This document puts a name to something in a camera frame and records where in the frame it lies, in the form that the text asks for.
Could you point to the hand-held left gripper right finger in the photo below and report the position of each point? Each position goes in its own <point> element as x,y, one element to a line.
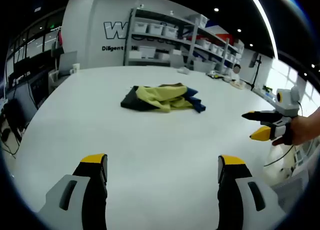
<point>240,187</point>

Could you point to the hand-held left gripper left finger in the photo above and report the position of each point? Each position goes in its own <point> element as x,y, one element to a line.
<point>75,190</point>

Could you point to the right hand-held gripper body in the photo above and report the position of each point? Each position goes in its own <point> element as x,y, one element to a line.
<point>288,102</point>

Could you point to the yellow blue grey garment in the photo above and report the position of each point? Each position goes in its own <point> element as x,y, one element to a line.
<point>162,96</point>

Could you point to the person's right hand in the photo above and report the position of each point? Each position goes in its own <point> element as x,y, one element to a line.
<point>301,129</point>

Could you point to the black monitor on stand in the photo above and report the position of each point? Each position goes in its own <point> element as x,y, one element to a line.
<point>256,64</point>

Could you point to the yellow black tool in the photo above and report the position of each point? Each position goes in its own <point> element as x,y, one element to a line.
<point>215,75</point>

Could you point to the grey flat box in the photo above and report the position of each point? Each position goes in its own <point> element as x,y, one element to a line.
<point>203,66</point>
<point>180,61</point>

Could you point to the ceiling light strip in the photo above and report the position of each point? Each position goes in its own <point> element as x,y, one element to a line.
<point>265,19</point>

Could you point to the small white table item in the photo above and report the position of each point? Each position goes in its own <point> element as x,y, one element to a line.
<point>183,70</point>

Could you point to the grey metal shelving rack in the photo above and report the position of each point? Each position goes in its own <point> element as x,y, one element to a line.
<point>192,32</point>

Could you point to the white mug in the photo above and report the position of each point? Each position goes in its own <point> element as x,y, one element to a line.
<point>75,69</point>

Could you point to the row of white storage bins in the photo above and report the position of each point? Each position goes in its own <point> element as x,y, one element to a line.
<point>156,29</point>

